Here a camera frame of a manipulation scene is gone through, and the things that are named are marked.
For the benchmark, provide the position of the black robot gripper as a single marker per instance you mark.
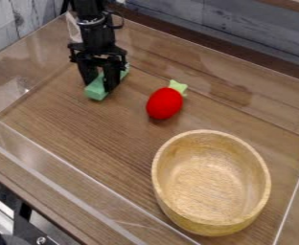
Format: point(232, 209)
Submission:
point(97, 51)

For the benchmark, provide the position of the green rectangular block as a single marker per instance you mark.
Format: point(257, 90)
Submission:
point(93, 90)

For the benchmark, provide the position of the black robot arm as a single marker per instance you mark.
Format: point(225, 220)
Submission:
point(92, 10)

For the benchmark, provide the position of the brown wooden bowl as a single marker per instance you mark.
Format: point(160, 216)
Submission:
point(211, 182)

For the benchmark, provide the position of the red plush strawberry toy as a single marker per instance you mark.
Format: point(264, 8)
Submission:
point(165, 101)

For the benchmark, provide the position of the clear acrylic corner bracket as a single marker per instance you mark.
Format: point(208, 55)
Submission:
point(73, 28)

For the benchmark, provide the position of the clear acrylic tray enclosure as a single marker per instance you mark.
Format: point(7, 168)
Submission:
point(75, 156)

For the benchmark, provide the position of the black metal table frame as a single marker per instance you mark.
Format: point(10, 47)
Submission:
point(25, 230)

